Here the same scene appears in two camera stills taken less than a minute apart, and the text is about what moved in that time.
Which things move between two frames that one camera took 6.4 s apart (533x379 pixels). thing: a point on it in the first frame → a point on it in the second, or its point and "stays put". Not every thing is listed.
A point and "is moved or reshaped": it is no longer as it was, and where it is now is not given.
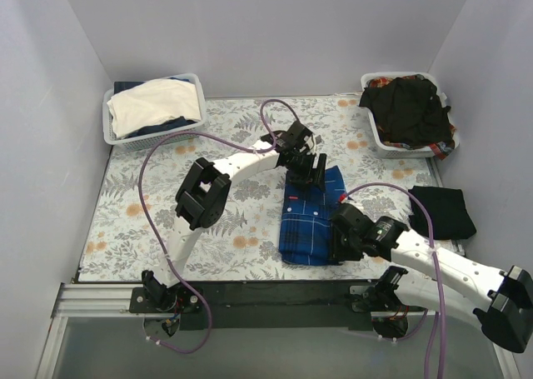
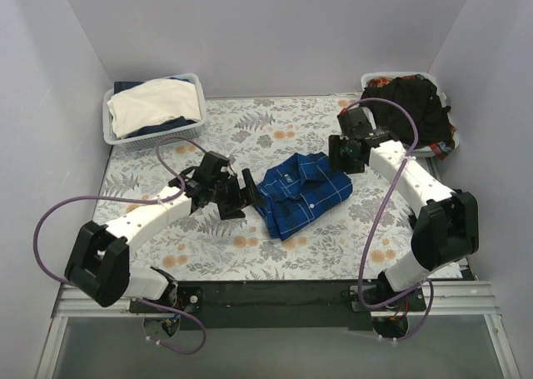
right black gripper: [341, 243] → [337, 155]
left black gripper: [308, 172] → [235, 193]
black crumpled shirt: [409, 111] stays put
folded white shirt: [152, 99] stays put
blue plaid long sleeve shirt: [306, 216] is moved or reshaped
